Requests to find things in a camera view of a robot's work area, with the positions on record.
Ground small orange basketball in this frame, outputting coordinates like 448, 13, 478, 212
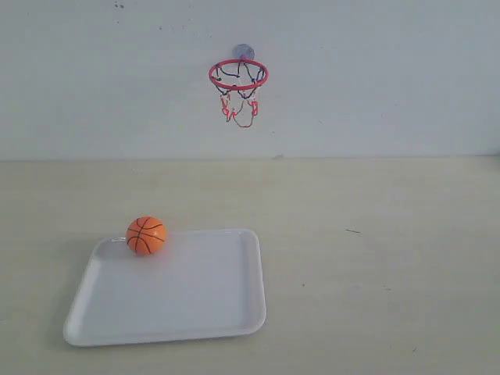
126, 216, 167, 255

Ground red basketball hoop rim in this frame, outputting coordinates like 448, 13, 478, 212
208, 59, 269, 91

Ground clear suction cup mount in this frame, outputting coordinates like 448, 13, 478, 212
232, 44, 255, 60

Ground red white black net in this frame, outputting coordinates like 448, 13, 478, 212
213, 84, 262, 129

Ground white plastic tray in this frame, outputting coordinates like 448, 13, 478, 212
63, 229, 266, 347

